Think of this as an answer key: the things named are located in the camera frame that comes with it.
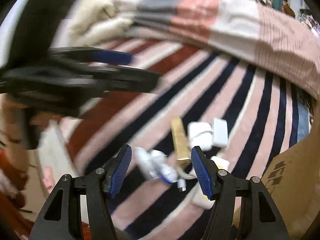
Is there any white soap bar package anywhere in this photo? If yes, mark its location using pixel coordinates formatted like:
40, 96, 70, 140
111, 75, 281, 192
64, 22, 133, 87
192, 155, 230, 210

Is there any gold rectangular box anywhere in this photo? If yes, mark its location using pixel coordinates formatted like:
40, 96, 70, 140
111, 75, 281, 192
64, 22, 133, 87
170, 116, 191, 168

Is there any white eye drop bottle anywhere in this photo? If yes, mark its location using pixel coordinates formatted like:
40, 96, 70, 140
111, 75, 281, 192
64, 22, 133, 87
134, 147, 158, 180

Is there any white blue contact lens case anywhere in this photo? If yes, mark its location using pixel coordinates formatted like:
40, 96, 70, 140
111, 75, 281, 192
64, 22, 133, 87
150, 150, 178, 184

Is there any person's left hand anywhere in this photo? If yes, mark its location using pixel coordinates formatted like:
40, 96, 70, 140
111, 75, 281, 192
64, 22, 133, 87
0, 92, 63, 165

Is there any cream folded blanket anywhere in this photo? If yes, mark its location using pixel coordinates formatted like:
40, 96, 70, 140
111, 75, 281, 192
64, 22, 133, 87
68, 0, 133, 47

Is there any open cardboard box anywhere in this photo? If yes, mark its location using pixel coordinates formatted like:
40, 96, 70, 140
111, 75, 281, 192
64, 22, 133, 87
232, 119, 320, 240

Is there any white power adapter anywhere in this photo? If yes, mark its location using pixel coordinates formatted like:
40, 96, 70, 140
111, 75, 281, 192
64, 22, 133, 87
212, 118, 228, 148

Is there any white earbuds case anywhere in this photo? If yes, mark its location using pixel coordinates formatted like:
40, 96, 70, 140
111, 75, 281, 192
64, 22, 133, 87
187, 122, 213, 151

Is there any striped pink bed blanket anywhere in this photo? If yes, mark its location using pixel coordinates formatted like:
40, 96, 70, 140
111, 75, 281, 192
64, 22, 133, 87
67, 38, 312, 239

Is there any striped folded duvet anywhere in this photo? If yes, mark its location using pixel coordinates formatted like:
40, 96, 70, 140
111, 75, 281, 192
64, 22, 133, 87
116, 0, 319, 99

